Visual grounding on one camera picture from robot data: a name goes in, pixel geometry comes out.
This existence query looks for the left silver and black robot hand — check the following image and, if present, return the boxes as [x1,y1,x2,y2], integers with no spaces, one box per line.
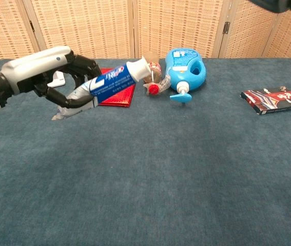
[0,46,102,110]

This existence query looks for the right silver and black robot hand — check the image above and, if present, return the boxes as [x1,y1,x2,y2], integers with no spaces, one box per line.
[247,0,291,26]

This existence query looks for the blue and white toothpaste tube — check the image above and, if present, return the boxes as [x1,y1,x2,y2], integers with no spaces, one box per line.
[51,56,153,121]

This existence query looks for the white phone stand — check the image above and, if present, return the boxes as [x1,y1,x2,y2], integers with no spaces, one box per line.
[47,71,67,88]

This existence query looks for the woven bamboo folding screen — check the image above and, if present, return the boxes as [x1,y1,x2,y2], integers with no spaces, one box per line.
[0,0,291,64]

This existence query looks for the red certificate booklet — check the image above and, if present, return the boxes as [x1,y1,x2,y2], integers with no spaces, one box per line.
[98,67,137,108]

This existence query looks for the black and red flat box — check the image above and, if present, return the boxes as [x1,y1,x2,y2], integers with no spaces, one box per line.
[240,86,291,115]

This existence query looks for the blue pump detergent bottle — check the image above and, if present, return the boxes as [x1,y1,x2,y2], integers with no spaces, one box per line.
[164,48,207,105]

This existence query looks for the cola bottle with red cap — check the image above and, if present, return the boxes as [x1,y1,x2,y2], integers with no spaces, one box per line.
[142,52,172,97]

